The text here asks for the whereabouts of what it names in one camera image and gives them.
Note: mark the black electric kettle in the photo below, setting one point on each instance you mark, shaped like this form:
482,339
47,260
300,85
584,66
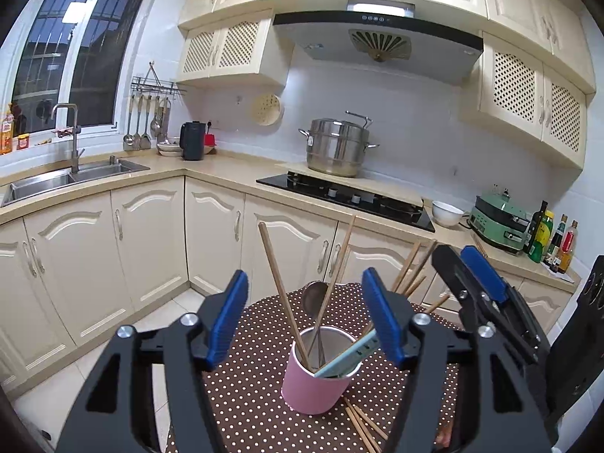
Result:
192,141

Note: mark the hanging steel turner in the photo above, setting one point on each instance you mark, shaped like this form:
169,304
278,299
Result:
146,139

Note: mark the steel steamer pot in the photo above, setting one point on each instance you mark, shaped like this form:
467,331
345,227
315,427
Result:
337,148

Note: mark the metal spoon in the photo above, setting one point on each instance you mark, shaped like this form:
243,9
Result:
315,297

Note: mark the range hood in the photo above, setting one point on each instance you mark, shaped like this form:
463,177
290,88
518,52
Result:
330,37

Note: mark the dark sauce bottle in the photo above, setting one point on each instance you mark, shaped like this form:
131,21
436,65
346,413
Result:
557,243

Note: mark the steel sink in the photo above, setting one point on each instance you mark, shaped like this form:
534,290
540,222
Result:
47,181

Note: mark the light green utensil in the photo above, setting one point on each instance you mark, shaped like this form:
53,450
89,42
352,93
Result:
347,358

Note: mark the cream lattice wall cabinet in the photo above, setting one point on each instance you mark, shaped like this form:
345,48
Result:
516,85
231,47

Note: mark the red orange sauce bottle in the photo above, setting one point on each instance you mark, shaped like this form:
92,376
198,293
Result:
567,250

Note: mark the beige kitchen countertop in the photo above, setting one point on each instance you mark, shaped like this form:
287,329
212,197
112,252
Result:
226,170

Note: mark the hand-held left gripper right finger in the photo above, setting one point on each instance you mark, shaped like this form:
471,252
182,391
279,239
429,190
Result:
384,321

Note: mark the hanging slotted turner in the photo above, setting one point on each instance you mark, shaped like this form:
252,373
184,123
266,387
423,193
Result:
138,139

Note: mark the thick wooden chopstick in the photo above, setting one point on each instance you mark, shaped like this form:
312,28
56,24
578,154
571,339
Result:
283,288

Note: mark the pink cup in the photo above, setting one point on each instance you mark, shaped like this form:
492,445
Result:
311,394

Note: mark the red container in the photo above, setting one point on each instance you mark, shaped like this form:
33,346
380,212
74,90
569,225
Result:
210,141

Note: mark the hanging steel strainer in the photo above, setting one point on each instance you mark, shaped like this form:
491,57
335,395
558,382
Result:
165,118

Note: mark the stacked bowls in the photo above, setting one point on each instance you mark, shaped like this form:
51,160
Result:
169,147

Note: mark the hanging steel ladle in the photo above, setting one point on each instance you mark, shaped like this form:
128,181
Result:
129,140

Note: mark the yellow green bottle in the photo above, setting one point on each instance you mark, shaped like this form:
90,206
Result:
541,243

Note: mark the green electric cooker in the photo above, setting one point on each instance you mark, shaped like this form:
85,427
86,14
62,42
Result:
498,222

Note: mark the hanging steel spoon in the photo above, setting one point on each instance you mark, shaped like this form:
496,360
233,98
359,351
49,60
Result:
155,125

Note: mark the kitchen window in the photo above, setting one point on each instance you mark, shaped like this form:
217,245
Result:
108,33

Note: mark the white bowl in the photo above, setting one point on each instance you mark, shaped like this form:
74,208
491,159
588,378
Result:
447,214

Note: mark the black gas hob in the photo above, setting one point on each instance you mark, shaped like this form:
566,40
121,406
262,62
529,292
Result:
344,196

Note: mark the steel faucet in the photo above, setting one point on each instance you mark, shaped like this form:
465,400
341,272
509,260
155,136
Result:
74,151

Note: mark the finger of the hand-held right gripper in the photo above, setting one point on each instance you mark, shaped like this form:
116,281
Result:
450,273
486,271

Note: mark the brown polka-dot tablecloth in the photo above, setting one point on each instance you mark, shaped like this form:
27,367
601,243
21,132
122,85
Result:
264,339

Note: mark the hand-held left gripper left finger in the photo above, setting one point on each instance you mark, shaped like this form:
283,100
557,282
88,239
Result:
229,321

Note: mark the cream lower kitchen cabinets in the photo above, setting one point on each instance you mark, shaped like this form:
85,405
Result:
141,245

